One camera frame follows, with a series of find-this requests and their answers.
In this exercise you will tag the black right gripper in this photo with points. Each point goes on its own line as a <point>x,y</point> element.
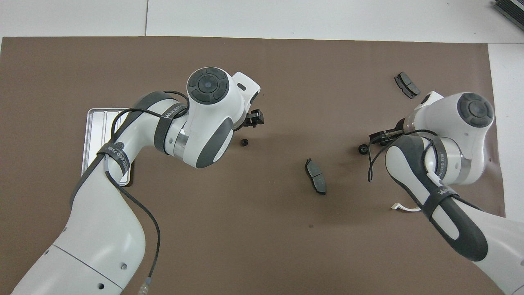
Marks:
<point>398,132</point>

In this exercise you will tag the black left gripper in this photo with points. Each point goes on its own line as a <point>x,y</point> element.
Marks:
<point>242,123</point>

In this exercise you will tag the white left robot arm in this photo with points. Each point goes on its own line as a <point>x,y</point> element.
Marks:
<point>102,229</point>

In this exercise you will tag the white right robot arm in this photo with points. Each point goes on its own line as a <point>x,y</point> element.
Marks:
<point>450,123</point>

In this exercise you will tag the silver metal tray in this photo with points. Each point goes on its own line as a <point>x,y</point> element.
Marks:
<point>96,135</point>

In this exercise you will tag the brown table mat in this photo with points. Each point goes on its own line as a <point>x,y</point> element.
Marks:
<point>245,61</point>

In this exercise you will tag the wide dark brake pad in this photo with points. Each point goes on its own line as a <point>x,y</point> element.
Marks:
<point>407,85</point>

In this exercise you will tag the slim dark brake pad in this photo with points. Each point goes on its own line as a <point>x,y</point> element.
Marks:
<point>316,176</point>

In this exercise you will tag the black ribbed equipment box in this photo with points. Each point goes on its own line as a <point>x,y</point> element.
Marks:
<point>511,10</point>

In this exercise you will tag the white curved plastic bracket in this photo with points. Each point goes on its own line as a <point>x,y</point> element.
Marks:
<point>403,208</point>

